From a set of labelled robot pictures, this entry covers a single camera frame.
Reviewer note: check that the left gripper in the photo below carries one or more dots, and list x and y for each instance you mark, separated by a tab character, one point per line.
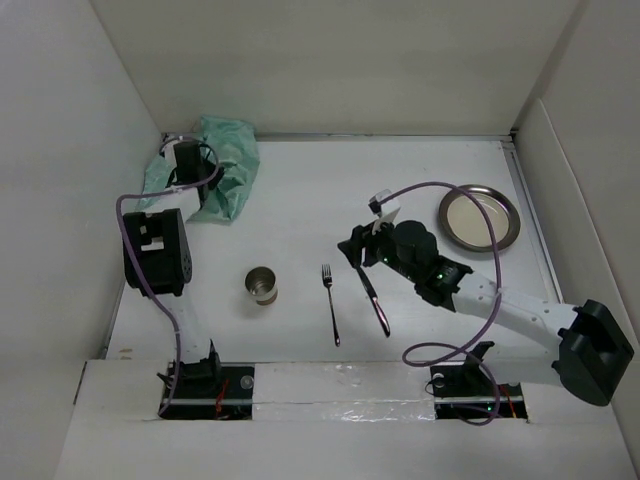
219	174

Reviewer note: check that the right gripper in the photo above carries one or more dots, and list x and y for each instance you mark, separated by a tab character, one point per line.
363	236

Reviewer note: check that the green patterned cloth placemat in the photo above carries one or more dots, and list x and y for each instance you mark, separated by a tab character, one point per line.
229	143

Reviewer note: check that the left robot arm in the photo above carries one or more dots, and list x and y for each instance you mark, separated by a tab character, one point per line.
158	263

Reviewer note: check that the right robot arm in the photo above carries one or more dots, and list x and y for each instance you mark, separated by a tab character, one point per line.
584	349

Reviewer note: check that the silver fork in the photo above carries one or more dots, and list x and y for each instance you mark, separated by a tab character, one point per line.
327	281

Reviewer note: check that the silver table knife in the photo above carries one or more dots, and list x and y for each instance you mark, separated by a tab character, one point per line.
374	300

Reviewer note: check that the metal cup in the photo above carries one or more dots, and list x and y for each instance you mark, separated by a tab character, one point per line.
261	285

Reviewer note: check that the metal plate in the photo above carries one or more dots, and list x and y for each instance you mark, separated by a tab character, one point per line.
462	218

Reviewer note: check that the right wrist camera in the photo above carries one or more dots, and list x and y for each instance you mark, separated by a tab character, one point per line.
384	208

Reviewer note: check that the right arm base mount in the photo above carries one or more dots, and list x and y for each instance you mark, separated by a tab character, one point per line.
467	394

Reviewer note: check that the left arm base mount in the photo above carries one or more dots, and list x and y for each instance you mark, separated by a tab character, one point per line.
229	399

